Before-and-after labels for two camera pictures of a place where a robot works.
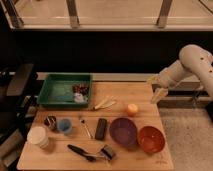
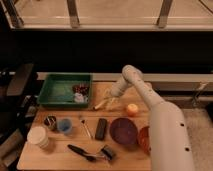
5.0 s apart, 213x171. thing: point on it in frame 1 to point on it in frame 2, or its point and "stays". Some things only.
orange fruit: [132, 109] stays
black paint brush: [107, 150] stays
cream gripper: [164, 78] to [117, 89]
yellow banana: [107, 103] stays
